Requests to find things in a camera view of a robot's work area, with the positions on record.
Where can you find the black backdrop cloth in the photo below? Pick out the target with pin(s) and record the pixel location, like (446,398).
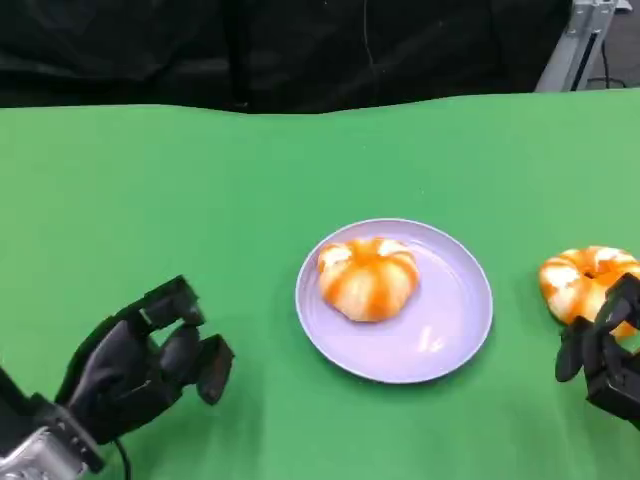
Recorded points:
(150,50)

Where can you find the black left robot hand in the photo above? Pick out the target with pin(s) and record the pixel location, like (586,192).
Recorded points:
(115,370)

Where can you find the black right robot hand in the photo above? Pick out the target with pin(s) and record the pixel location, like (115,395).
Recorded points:
(612,370)

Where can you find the lilac plate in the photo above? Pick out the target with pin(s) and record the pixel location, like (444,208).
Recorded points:
(440,320)

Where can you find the grey metal frame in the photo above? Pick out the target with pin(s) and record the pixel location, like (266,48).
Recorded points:
(565,55)

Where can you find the orange white pumpkin-shaped bread roll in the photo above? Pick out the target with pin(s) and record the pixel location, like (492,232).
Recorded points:
(365,285)

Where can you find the green table cloth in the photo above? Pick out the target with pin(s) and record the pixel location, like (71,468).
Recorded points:
(200,200)

